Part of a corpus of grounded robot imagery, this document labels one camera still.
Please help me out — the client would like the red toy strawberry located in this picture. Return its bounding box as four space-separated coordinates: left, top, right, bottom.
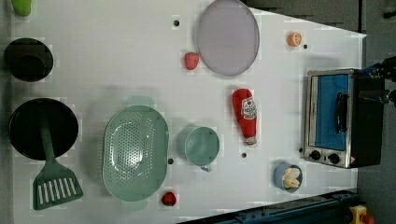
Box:
184 52 200 70

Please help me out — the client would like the yellow red emergency button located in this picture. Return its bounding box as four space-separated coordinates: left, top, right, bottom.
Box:
349 205 375 224

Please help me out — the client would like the green oval strainer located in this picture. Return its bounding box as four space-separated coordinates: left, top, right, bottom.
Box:
102 96 169 203

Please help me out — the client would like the grey round plate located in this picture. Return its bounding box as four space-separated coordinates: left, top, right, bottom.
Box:
197 0 260 76

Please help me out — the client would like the blue metal frame rail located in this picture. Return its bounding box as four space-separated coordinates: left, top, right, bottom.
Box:
177 190 360 224

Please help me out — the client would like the small red toy berry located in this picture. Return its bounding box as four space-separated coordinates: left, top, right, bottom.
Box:
162 191 177 206

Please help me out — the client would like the red plush ketchup bottle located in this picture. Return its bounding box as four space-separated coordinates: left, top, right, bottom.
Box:
232 89 257 146

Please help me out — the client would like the silver toaster oven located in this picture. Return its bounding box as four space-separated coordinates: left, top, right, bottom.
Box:
304 69 385 169

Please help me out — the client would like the black round bowl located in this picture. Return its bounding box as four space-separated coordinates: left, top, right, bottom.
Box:
4 37 54 82

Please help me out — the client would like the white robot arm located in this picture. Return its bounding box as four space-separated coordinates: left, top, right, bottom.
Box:
359 56 396 105

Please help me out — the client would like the black frying pan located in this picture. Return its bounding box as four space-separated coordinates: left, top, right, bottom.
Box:
8 98 78 161

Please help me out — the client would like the bright green toy fruit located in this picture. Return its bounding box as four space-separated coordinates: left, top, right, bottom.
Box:
11 0 32 17

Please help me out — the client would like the green metal cup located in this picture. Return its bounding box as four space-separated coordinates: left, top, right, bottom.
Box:
177 126 219 172

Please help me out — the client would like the blue bowl with chips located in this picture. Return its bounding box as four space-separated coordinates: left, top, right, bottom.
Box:
274 163 303 192

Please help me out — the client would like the orange toy fruit half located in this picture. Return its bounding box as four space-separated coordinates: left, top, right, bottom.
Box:
287 32 303 48

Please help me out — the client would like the green slotted spatula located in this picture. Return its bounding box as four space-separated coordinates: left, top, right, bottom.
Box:
33 112 84 210

